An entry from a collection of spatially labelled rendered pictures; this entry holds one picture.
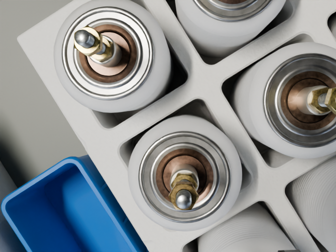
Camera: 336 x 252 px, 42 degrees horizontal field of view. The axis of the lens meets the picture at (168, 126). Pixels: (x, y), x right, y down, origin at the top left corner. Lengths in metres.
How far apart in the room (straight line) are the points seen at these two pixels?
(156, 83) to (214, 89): 0.08
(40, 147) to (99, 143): 0.22
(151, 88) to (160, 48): 0.03
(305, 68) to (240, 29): 0.06
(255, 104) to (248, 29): 0.06
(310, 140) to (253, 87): 0.06
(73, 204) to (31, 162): 0.08
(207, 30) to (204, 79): 0.07
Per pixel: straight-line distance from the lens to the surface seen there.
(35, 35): 0.46
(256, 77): 0.37
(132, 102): 0.36
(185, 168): 0.33
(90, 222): 0.64
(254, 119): 0.37
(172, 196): 0.29
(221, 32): 0.37
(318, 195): 0.41
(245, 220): 0.44
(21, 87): 0.65
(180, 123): 0.36
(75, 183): 0.63
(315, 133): 0.37
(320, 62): 0.37
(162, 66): 0.36
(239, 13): 0.36
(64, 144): 0.64
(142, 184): 0.36
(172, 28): 0.44
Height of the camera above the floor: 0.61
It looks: 86 degrees down
